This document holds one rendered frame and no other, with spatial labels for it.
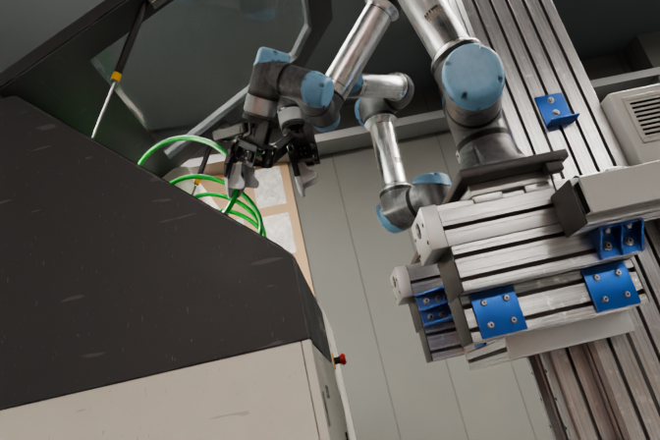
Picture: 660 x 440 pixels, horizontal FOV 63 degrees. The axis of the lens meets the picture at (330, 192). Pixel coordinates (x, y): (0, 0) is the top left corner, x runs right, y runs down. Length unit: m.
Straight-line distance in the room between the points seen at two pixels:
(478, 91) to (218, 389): 0.72
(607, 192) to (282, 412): 0.68
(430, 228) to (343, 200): 2.77
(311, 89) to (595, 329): 0.77
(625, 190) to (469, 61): 0.36
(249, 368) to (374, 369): 2.60
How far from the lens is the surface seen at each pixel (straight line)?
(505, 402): 3.71
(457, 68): 1.09
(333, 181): 3.87
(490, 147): 1.17
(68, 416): 1.12
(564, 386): 1.34
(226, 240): 1.06
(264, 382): 1.00
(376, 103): 1.90
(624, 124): 1.48
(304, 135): 1.49
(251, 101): 1.24
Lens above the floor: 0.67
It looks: 21 degrees up
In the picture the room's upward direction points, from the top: 13 degrees counter-clockwise
